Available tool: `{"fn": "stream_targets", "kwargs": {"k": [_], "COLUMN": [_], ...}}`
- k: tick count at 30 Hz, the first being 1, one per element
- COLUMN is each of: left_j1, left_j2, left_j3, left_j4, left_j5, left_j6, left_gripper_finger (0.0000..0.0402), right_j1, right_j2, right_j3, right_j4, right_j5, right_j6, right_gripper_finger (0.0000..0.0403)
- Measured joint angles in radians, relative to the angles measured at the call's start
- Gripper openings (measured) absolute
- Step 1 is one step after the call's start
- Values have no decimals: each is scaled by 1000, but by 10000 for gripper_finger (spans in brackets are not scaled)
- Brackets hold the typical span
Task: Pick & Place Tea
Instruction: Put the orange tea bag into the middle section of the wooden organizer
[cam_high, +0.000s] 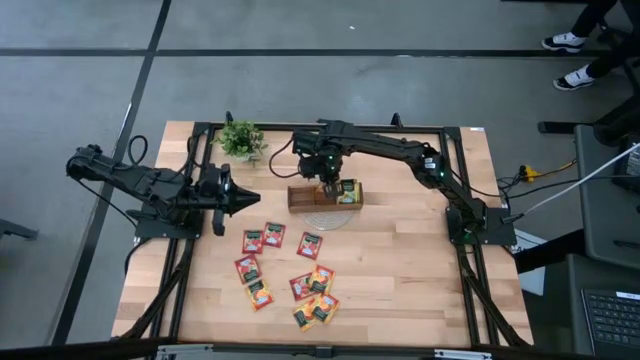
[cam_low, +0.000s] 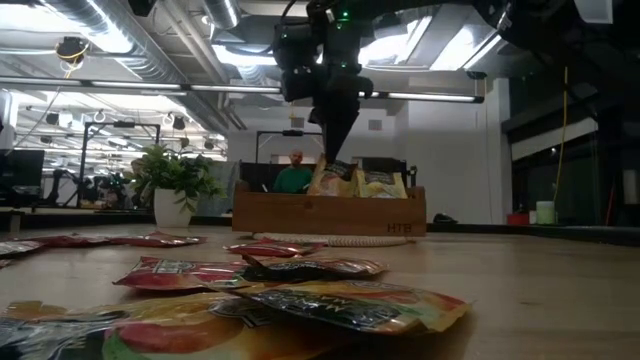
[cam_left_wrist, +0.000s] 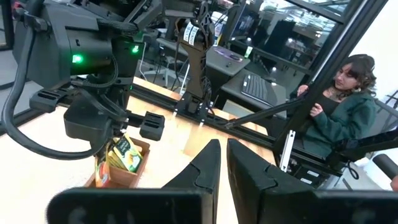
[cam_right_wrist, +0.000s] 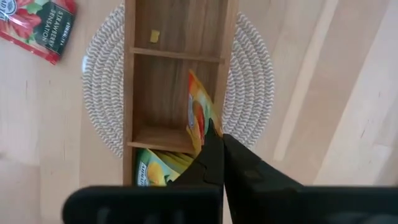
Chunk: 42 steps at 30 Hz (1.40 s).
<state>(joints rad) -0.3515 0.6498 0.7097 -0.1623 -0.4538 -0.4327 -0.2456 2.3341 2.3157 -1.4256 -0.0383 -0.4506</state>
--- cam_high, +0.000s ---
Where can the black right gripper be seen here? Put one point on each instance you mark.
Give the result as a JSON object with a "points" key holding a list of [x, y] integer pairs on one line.
{"points": [[322, 162]]}

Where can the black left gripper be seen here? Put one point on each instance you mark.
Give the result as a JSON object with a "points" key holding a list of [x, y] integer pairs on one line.
{"points": [[215, 192]]}

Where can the red tea packet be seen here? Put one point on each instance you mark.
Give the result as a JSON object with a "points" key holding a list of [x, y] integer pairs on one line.
{"points": [[309, 246], [299, 289], [252, 242], [273, 235], [248, 270]]}

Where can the orange tea packet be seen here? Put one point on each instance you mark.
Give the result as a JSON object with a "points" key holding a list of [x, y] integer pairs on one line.
{"points": [[259, 295], [322, 277], [301, 321], [326, 307]]}

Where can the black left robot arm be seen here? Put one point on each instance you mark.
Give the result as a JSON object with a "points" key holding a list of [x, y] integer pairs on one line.
{"points": [[145, 182]]}

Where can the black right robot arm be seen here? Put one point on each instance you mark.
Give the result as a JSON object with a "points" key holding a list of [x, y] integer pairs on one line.
{"points": [[390, 145]]}

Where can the wooden tea organizer box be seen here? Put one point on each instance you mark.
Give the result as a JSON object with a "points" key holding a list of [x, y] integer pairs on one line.
{"points": [[302, 199]]}

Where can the round woven placemat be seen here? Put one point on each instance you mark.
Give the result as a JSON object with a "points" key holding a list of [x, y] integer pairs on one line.
{"points": [[327, 221]]}

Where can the green potted plant white pot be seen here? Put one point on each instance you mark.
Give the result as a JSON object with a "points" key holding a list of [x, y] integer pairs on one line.
{"points": [[242, 142]]}

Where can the yellow power plug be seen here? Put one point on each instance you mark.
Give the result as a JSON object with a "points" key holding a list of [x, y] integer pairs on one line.
{"points": [[530, 174]]}

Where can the black floor stand foot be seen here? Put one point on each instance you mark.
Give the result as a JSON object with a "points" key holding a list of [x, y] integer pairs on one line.
{"points": [[17, 230]]}

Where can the grey desk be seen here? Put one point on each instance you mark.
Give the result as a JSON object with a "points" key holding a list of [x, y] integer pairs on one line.
{"points": [[600, 225]]}

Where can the person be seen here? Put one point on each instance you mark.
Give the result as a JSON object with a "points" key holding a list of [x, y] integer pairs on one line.
{"points": [[567, 42]]}

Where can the black office chair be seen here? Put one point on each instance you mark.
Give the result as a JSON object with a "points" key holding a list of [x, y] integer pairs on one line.
{"points": [[615, 120]]}

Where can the grey laptop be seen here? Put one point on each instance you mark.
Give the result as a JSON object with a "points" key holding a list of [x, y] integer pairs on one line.
{"points": [[612, 320]]}

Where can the black aluminium rig frame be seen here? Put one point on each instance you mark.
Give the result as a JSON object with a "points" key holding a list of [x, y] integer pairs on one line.
{"points": [[380, 128]]}

